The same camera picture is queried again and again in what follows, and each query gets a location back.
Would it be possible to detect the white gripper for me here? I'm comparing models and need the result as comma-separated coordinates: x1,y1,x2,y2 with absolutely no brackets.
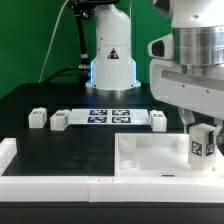
148,31,224,146

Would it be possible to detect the black camera stand pole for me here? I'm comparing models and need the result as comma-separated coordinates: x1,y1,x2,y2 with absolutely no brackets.
67,0,120,85

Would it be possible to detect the white U-shaped obstacle fence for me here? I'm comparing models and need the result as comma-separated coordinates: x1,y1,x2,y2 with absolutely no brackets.
0,138,224,203

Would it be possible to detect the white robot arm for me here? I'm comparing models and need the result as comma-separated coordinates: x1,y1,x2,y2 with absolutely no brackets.
86,0,224,145

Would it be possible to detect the white fiducial marker sheet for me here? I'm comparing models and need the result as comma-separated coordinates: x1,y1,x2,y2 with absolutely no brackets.
69,109,150,125

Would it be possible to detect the white square table top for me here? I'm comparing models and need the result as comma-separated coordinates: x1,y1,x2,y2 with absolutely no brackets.
114,133,224,177

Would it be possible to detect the black cable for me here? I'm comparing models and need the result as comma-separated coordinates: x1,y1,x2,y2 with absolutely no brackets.
43,66,92,84

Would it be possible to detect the white cable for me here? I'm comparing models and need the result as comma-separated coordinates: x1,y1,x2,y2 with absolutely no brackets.
38,0,71,84

